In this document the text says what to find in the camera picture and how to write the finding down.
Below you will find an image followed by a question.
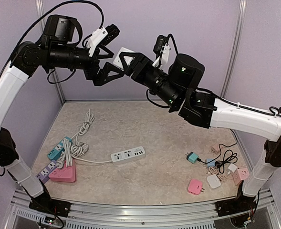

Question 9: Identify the right aluminium corner post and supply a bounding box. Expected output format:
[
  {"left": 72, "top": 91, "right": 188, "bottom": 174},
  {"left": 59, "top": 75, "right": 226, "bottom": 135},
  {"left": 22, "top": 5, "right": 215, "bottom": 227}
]
[{"left": 221, "top": 0, "right": 247, "bottom": 97}]

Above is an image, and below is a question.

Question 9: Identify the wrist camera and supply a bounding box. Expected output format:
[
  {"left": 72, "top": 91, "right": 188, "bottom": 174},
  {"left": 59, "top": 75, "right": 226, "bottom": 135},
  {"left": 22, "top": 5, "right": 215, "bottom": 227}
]
[
  {"left": 85, "top": 24, "right": 120, "bottom": 58},
  {"left": 152, "top": 35, "right": 171, "bottom": 70}
]

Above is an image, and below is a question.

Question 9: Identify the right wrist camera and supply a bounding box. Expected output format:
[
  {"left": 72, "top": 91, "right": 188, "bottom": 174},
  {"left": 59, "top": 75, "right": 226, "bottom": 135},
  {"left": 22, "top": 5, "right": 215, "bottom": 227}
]
[{"left": 152, "top": 35, "right": 171, "bottom": 70}]

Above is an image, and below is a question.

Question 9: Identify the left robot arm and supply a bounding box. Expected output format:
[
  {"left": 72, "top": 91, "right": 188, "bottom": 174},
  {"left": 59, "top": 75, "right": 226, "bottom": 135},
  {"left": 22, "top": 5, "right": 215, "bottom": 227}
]
[{"left": 0, "top": 15, "right": 123, "bottom": 212}]

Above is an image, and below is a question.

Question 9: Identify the aluminium front rail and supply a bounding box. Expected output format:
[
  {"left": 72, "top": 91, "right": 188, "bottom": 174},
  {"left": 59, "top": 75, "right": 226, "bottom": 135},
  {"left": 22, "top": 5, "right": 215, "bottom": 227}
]
[{"left": 10, "top": 188, "right": 274, "bottom": 229}]

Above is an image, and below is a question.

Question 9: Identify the pink white usb cable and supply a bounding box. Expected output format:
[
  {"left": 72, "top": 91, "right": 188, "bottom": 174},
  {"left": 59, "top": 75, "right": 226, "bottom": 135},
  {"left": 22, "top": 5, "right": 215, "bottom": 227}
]
[{"left": 206, "top": 166, "right": 234, "bottom": 184}]

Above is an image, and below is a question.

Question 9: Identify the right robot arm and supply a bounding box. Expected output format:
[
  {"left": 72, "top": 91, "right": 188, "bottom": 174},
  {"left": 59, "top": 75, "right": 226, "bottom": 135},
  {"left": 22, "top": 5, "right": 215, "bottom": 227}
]
[{"left": 114, "top": 51, "right": 281, "bottom": 212}]

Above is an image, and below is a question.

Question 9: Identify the white power strip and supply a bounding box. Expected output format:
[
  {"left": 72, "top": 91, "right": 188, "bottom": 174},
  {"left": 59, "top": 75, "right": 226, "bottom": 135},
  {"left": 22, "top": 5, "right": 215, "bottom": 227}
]
[{"left": 111, "top": 146, "right": 146, "bottom": 165}]

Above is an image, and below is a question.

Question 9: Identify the black usb cable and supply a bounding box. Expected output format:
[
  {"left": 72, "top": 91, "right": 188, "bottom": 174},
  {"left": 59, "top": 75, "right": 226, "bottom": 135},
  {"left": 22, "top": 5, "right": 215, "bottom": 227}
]
[
  {"left": 197, "top": 130, "right": 239, "bottom": 165},
  {"left": 215, "top": 149, "right": 238, "bottom": 173}
]

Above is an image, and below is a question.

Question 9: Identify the teal power strip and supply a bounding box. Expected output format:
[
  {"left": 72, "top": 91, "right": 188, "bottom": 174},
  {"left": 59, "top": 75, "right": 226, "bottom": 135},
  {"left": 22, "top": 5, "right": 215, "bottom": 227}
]
[{"left": 47, "top": 140, "right": 64, "bottom": 161}]

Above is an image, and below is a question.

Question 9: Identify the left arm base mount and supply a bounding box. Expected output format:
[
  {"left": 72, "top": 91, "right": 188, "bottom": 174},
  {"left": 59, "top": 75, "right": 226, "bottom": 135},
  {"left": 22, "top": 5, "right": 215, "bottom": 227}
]
[{"left": 29, "top": 198, "right": 71, "bottom": 218}]

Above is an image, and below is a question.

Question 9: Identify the pink cube socket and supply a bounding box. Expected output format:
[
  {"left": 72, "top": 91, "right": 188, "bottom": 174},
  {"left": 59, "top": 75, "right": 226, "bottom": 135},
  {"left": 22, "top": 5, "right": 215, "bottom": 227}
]
[{"left": 233, "top": 168, "right": 250, "bottom": 186}]

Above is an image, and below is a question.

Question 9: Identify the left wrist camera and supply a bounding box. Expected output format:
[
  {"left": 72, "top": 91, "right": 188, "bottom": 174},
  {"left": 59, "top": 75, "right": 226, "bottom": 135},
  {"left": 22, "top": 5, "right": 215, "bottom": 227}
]
[{"left": 85, "top": 24, "right": 120, "bottom": 58}]

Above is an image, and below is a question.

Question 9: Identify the white cube socket adapter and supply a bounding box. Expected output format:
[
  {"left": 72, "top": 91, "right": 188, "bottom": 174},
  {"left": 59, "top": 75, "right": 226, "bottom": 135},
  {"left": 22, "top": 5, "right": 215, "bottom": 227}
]
[{"left": 113, "top": 47, "right": 134, "bottom": 71}]

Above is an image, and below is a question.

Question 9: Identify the light blue charger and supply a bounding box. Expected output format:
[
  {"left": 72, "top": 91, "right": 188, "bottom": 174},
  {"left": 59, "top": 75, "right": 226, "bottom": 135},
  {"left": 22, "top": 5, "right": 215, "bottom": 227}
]
[{"left": 205, "top": 158, "right": 215, "bottom": 168}]

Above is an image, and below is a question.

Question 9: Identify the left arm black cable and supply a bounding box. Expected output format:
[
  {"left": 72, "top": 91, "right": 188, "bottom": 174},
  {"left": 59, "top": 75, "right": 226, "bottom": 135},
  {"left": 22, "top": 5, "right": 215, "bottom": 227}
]
[{"left": 0, "top": 0, "right": 107, "bottom": 101}]

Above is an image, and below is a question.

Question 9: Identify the purple power strip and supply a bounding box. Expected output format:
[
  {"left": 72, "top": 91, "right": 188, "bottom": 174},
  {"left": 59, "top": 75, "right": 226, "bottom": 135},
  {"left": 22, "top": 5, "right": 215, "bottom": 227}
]
[{"left": 36, "top": 160, "right": 56, "bottom": 184}]

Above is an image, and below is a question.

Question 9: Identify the teal charger plug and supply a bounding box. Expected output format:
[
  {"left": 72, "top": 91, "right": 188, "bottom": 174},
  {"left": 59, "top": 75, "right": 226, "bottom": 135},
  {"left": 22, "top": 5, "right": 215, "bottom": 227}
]
[{"left": 186, "top": 152, "right": 200, "bottom": 164}]

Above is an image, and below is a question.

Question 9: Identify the coiled black usb cable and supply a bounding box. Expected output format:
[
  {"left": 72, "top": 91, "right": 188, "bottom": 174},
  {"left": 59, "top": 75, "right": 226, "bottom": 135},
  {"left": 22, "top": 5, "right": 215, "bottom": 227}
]
[{"left": 215, "top": 149, "right": 238, "bottom": 173}]

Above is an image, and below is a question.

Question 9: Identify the white square charger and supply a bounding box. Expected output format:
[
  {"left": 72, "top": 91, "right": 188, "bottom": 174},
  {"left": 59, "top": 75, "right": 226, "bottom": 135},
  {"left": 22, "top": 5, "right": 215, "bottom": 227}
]
[{"left": 207, "top": 174, "right": 221, "bottom": 189}]

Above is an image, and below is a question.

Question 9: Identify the pink small charger plug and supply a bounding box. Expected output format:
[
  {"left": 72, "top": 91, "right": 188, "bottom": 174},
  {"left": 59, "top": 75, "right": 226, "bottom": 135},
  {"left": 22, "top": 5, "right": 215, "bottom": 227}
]
[{"left": 210, "top": 144, "right": 222, "bottom": 155}]

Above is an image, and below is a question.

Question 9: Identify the small white charger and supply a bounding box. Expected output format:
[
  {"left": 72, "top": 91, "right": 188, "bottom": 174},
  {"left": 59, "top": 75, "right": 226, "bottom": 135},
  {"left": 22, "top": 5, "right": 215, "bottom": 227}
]
[{"left": 227, "top": 163, "right": 238, "bottom": 175}]

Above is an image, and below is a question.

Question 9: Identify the pink square plug adapter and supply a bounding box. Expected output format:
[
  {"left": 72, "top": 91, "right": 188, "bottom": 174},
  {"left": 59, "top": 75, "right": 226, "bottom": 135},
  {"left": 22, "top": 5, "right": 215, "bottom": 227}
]
[{"left": 187, "top": 179, "right": 205, "bottom": 195}]

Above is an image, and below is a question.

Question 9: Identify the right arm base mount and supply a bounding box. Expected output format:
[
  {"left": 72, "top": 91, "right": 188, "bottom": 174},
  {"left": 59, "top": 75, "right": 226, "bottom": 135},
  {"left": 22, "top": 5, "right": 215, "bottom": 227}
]
[{"left": 215, "top": 196, "right": 257, "bottom": 217}]

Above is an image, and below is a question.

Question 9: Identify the pink triangular power strip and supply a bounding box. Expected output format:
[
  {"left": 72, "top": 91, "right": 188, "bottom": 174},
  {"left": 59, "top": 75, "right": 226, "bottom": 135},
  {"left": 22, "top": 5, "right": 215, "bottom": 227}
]
[{"left": 48, "top": 160, "right": 76, "bottom": 183}]

